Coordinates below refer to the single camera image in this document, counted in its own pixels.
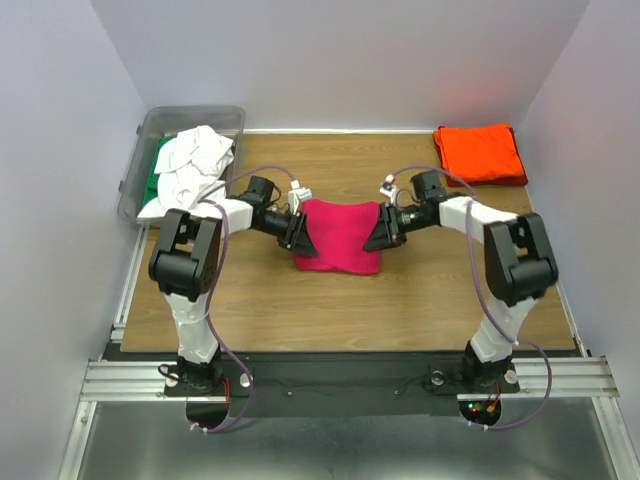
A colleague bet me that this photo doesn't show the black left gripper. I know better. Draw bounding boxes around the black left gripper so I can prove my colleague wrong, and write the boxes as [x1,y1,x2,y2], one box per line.
[256,208,319,258]

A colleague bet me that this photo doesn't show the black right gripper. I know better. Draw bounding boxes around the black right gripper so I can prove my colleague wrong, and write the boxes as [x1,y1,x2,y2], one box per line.
[363,201,433,252]

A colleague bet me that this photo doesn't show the pink t shirt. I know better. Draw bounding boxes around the pink t shirt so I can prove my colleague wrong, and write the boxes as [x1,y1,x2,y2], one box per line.
[294,199,382,275]

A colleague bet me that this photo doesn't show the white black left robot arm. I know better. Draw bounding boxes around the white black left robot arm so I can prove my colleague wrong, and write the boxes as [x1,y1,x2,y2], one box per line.
[148,176,317,395]

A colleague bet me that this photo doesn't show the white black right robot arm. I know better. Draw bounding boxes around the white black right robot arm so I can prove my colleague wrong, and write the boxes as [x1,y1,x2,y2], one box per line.
[364,169,559,391]

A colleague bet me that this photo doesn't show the dark red folded t shirt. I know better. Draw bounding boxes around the dark red folded t shirt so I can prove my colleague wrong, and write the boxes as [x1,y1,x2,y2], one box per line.
[433,125,530,188]

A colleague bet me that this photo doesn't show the white t shirt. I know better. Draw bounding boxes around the white t shirt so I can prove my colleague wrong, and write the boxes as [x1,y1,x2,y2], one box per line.
[137,125,234,221]

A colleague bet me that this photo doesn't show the green t shirt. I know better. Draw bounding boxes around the green t shirt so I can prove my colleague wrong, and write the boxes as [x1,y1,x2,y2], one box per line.
[143,135,176,211]

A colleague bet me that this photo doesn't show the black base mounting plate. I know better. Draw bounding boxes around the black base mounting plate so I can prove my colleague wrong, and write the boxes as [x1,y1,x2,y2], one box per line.
[164,351,520,421]

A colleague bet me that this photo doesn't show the clear plastic bin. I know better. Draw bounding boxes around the clear plastic bin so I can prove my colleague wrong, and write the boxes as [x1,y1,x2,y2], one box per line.
[117,106,245,223]

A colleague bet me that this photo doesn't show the small electronics board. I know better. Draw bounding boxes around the small electronics board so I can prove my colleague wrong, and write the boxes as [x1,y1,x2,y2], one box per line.
[463,400,501,419]

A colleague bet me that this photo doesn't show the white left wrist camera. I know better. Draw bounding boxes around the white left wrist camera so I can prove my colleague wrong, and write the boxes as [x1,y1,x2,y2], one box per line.
[287,180,312,215]

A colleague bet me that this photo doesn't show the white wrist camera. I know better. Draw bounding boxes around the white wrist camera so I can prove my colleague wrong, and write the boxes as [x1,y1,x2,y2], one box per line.
[287,180,312,215]
[379,174,400,206]

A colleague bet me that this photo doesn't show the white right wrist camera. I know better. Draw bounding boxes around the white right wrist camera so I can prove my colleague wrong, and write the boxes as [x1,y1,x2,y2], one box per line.
[379,174,400,206]

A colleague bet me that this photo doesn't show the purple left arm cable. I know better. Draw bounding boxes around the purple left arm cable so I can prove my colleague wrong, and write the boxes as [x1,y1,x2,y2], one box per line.
[188,164,299,435]

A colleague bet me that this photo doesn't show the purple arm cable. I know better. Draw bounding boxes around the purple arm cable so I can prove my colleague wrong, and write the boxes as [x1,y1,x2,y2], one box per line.
[188,164,299,435]
[384,165,553,434]

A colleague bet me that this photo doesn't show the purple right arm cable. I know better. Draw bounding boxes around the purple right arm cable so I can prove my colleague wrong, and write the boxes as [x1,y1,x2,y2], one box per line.
[384,165,553,434]

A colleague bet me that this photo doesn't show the aluminium frame rail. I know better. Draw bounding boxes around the aluminium frame rail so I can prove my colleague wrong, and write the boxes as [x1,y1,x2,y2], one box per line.
[80,357,619,402]

